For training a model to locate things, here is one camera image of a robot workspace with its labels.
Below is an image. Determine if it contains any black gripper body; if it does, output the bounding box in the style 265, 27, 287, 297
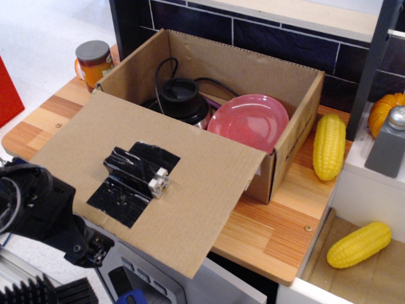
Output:
64, 215, 115, 268

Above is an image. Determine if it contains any brown cardboard box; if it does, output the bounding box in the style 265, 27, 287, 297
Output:
32, 30, 325, 285

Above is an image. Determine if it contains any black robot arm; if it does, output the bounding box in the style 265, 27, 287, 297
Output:
1, 158, 114, 268

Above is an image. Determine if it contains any grey toy oven door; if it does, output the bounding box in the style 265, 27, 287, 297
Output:
96, 241, 267, 303

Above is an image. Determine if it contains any red box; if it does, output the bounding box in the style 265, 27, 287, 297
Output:
0, 59, 25, 127

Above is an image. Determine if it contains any black and silver blender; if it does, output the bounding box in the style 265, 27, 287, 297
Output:
141, 78, 212, 130

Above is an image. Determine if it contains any orange can with grey lid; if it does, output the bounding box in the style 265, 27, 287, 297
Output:
75, 40, 115, 92

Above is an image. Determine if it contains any pink plastic plate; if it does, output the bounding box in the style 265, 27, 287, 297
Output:
208, 94, 289, 155

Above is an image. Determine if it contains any yellow toy corn on counter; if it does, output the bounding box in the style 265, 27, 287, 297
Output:
313, 114, 346, 181

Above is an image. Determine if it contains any yellow toy corn in sink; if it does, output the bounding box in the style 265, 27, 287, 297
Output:
327, 222, 392, 269

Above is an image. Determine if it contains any grey salt shaker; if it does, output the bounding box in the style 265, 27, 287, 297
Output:
364, 105, 404, 178

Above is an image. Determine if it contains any orange toy pumpkin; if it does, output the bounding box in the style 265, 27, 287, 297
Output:
368, 92, 404, 138

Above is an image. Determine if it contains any white block handle with tape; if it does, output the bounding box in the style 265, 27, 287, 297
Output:
87, 141, 180, 228

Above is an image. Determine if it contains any black power cable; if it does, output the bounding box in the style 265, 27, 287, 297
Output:
154, 57, 240, 115

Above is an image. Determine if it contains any purple utensil handle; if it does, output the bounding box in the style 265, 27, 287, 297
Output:
203, 96, 221, 111

